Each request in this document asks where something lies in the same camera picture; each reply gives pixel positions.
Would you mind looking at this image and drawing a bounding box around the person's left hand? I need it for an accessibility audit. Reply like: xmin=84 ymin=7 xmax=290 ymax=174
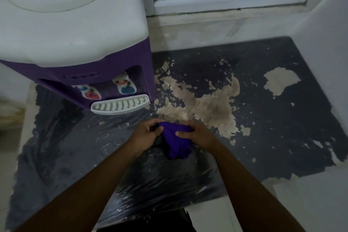
xmin=127 ymin=119 xmax=164 ymax=159

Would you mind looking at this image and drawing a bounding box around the red tap lever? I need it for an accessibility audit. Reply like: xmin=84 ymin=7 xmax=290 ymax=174
xmin=73 ymin=85 xmax=102 ymax=100

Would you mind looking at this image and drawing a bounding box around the person's left forearm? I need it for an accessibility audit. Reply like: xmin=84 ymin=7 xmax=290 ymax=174
xmin=16 ymin=143 xmax=144 ymax=232

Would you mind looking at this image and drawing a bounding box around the purple and white water dispenser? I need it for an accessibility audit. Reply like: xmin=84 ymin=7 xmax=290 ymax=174
xmin=0 ymin=0 xmax=158 ymax=115

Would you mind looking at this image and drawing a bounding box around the blue tap lever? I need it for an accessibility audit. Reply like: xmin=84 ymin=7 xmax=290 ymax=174
xmin=113 ymin=73 xmax=137 ymax=95

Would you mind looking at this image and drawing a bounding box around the person's right hand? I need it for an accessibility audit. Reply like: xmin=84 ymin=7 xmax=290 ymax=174
xmin=175 ymin=119 xmax=220 ymax=153

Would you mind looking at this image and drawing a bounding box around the purple cloth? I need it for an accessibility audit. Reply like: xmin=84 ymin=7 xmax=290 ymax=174
xmin=154 ymin=122 xmax=193 ymax=160

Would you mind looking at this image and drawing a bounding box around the worn dark floor mat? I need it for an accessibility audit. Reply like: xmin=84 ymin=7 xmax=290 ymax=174
xmin=6 ymin=36 xmax=348 ymax=231

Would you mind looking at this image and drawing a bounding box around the white drip tray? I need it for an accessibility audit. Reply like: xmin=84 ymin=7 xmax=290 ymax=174
xmin=90 ymin=94 xmax=150 ymax=115

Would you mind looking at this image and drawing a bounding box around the person's right forearm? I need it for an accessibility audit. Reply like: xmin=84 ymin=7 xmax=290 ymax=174
xmin=208 ymin=142 xmax=308 ymax=232

